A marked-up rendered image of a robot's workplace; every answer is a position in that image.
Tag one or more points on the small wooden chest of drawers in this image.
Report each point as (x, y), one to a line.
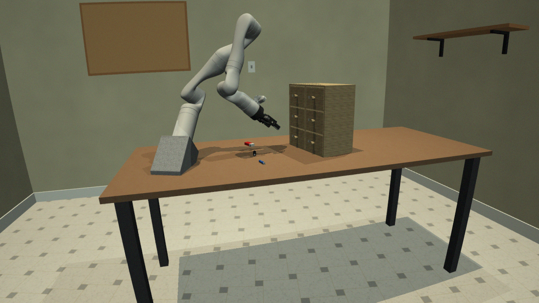
(338, 123)

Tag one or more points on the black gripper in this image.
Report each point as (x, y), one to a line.
(265, 119)

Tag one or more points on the brown wooden drawer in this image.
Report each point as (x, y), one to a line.
(297, 116)
(314, 120)
(297, 95)
(314, 142)
(297, 136)
(315, 97)

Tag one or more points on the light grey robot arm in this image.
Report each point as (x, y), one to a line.
(228, 59)

